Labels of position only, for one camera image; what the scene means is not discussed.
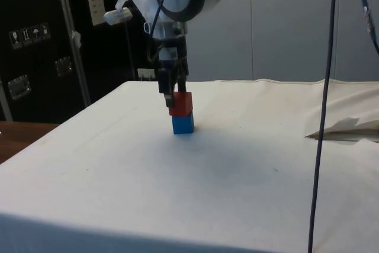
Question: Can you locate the red cube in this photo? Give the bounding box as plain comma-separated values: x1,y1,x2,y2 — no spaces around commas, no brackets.
168,91,194,117

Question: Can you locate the black cable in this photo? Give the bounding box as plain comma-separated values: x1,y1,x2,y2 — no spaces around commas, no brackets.
149,0,182,60
354,0,379,53
307,0,340,253

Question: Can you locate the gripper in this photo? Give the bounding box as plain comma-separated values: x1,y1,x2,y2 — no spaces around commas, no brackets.
153,37,190,108

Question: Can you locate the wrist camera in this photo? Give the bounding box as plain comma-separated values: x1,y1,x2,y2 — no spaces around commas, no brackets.
103,8,133,26

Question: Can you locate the black cabinet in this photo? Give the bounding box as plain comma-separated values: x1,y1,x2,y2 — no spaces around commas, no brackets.
0,0,143,124

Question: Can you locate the blue cube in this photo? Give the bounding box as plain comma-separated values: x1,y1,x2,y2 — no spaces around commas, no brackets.
172,111,195,135

